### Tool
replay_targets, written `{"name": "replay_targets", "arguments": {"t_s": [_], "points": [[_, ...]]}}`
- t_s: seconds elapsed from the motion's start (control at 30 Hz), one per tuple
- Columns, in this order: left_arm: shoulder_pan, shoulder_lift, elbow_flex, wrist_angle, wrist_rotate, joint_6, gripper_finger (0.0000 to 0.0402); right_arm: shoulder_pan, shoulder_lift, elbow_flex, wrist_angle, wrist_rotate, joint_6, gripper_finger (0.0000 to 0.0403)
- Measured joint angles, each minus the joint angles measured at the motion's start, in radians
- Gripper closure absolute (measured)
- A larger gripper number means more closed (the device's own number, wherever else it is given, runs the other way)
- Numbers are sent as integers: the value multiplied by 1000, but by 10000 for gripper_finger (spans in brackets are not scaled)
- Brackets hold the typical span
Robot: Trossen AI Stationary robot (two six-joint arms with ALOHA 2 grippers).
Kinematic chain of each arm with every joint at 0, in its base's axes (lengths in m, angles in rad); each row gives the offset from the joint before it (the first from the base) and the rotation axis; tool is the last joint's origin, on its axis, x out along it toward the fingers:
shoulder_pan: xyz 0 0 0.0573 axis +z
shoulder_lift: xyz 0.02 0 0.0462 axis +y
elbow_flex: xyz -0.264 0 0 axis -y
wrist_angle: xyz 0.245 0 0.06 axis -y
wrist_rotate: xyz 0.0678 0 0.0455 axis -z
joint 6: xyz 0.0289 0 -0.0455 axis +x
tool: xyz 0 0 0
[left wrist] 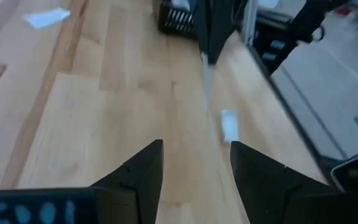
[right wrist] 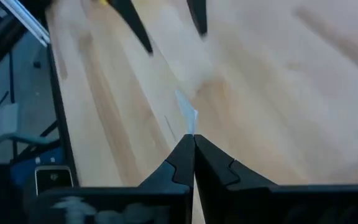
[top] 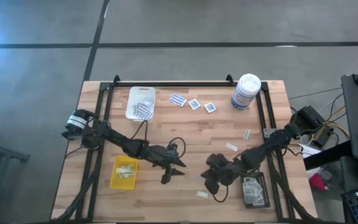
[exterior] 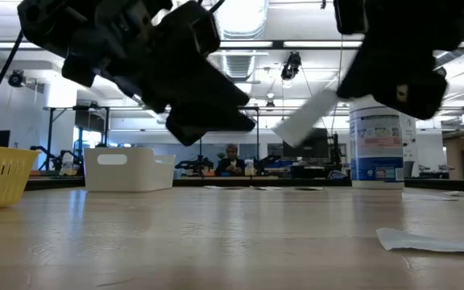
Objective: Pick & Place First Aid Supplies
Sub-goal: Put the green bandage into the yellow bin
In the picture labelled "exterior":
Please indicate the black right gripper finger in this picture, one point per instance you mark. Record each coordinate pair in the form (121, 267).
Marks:
(379, 78)
(357, 78)

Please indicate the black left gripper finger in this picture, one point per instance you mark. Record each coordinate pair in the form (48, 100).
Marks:
(208, 121)
(200, 88)

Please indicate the small white packet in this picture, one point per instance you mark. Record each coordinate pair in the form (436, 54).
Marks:
(425, 243)

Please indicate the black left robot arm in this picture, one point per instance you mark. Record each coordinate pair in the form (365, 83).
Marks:
(55, 20)

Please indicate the person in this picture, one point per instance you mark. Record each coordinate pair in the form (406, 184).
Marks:
(230, 161)

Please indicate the yellow spray bottle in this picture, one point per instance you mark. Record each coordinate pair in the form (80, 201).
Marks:
(249, 167)

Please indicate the white pillar with poster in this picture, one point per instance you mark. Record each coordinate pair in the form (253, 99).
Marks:
(410, 137)

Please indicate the white disinfectant wipes canister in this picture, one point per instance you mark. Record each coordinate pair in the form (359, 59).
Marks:
(377, 153)

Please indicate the black computer monitor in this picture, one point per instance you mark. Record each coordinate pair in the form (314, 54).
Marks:
(316, 148)

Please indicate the white plastic bin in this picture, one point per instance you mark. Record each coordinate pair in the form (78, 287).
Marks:
(127, 173)

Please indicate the long white bandage packet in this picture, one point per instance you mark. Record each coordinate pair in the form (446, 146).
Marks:
(429, 197)

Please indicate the small pale green packet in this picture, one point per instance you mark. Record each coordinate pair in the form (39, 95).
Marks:
(454, 193)

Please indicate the yellow plastic basket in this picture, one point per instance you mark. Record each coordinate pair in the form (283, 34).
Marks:
(0, 177)

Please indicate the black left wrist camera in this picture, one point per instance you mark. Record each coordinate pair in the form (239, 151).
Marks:
(191, 28)

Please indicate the black overhead camera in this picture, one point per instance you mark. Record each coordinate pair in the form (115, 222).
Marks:
(291, 66)

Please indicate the silver ceiling air duct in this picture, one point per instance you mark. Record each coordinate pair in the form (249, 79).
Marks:
(240, 24)

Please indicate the black overhead frame bar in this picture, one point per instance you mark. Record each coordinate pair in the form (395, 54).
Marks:
(276, 44)

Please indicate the black background workstation frame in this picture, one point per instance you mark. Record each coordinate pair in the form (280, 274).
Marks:
(49, 133)

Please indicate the black ceiling camera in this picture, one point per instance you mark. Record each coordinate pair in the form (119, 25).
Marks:
(16, 78)

